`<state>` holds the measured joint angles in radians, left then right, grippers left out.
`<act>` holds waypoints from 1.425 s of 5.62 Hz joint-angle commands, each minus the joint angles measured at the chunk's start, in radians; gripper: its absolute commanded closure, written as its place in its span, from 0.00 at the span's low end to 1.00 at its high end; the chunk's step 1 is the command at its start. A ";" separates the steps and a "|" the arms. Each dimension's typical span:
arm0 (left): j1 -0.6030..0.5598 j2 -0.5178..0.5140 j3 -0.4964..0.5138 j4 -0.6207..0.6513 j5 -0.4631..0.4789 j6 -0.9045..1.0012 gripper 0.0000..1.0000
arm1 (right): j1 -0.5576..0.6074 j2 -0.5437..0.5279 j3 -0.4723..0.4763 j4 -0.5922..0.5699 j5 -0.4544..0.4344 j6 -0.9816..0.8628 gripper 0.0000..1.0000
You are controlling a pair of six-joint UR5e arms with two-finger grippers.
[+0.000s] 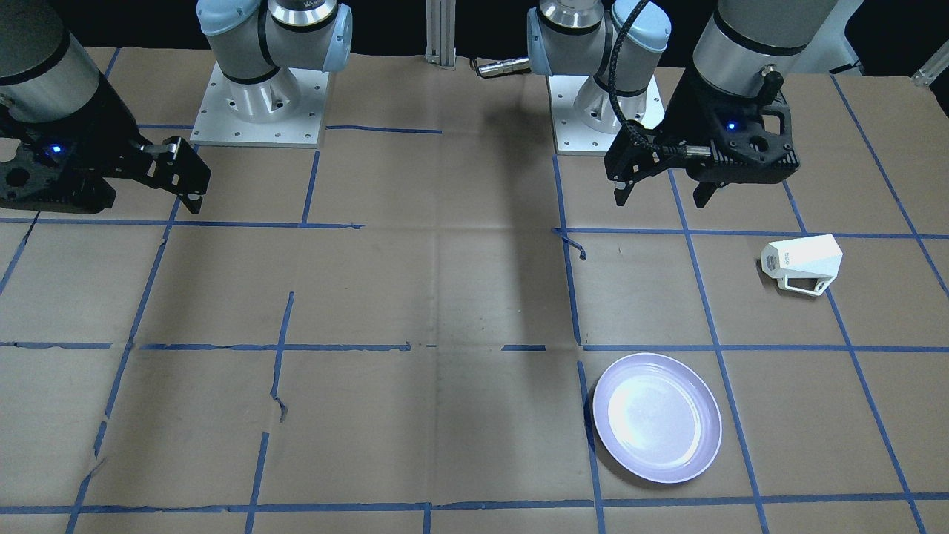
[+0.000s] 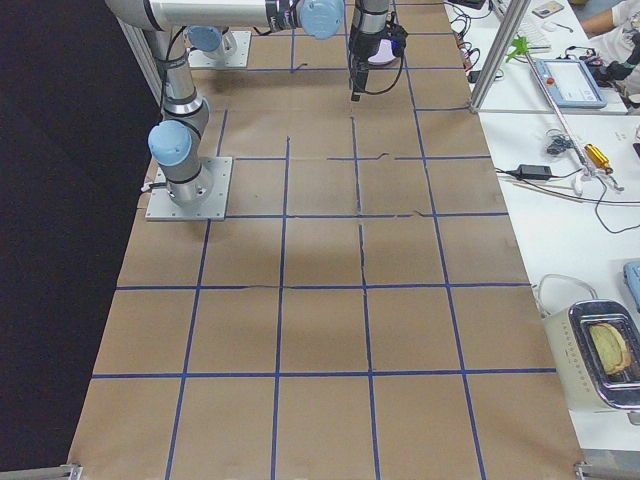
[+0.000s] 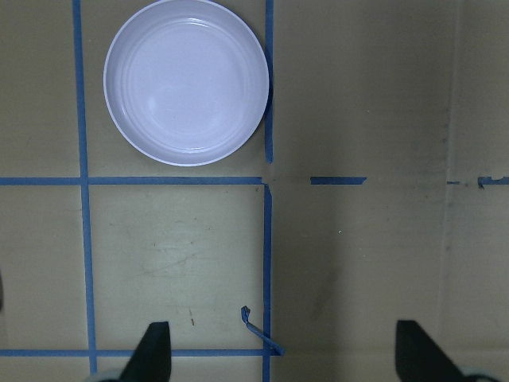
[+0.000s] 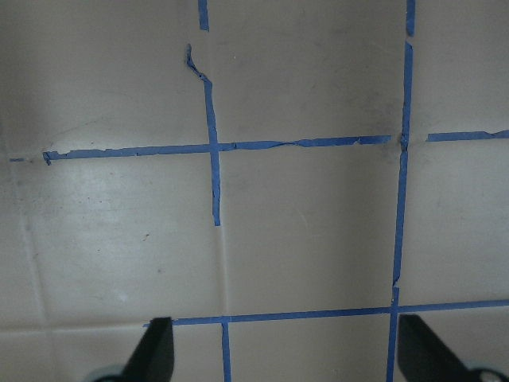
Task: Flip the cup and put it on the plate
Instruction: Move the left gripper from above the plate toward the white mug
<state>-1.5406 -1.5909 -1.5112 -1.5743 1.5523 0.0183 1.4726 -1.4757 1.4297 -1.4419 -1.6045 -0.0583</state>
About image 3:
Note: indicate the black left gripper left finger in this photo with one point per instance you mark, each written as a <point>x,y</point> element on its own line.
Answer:
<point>151,360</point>

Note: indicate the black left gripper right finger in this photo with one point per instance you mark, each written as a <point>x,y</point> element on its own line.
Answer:
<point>419,358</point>

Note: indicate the lavender round plate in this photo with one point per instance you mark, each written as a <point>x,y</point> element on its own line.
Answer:
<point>186,83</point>

